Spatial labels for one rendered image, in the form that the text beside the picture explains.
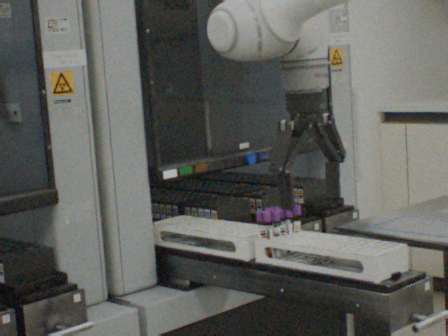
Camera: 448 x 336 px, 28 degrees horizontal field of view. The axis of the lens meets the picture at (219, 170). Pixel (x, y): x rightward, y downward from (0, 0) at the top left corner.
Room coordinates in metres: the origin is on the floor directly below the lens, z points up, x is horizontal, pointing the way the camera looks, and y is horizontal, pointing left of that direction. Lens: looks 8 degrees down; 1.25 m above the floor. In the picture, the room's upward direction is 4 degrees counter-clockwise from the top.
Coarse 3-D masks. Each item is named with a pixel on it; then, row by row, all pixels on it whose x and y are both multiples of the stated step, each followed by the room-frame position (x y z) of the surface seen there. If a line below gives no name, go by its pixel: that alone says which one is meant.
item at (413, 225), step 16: (400, 208) 2.15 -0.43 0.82; (416, 208) 2.13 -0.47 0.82; (432, 208) 2.12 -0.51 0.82; (352, 224) 2.00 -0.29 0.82; (368, 224) 1.99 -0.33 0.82; (384, 224) 1.97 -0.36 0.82; (400, 224) 1.96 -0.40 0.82; (416, 224) 1.95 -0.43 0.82; (432, 224) 1.94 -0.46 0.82; (384, 240) 1.88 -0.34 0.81; (400, 240) 1.84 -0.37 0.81; (416, 240) 1.81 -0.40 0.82; (432, 240) 1.79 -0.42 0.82; (352, 320) 1.98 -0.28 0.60
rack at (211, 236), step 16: (160, 224) 1.93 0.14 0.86; (176, 224) 1.92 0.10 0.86; (192, 224) 1.90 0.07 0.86; (208, 224) 1.90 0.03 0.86; (224, 224) 1.89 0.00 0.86; (240, 224) 1.87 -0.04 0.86; (256, 224) 1.85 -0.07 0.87; (160, 240) 1.93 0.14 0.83; (176, 240) 1.92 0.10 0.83; (192, 240) 1.91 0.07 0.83; (208, 240) 1.91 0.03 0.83; (224, 240) 1.92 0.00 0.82; (240, 240) 1.75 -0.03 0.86; (240, 256) 1.75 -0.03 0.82
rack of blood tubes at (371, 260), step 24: (264, 240) 1.70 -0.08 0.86; (288, 240) 1.68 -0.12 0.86; (312, 240) 1.67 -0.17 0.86; (336, 240) 1.65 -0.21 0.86; (360, 240) 1.65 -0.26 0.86; (288, 264) 1.66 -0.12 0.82; (312, 264) 1.69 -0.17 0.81; (336, 264) 1.69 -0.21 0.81; (360, 264) 1.66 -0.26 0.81; (384, 264) 1.53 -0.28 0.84
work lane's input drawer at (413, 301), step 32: (160, 256) 1.90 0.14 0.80; (192, 256) 1.85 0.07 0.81; (256, 288) 1.70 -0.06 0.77; (288, 288) 1.64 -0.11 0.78; (320, 288) 1.58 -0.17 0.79; (352, 288) 1.53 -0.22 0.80; (384, 288) 1.49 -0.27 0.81; (416, 288) 1.53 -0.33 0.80; (384, 320) 1.48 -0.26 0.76; (416, 320) 1.51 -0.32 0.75
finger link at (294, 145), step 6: (306, 126) 1.65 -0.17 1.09; (312, 126) 1.66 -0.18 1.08; (306, 132) 1.65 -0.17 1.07; (294, 138) 1.65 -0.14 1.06; (300, 138) 1.64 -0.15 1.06; (294, 144) 1.64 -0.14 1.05; (300, 144) 1.64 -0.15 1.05; (288, 150) 1.64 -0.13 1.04; (294, 150) 1.63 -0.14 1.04; (288, 156) 1.63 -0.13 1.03; (294, 156) 1.63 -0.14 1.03; (288, 162) 1.62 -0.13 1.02; (288, 168) 1.62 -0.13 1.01
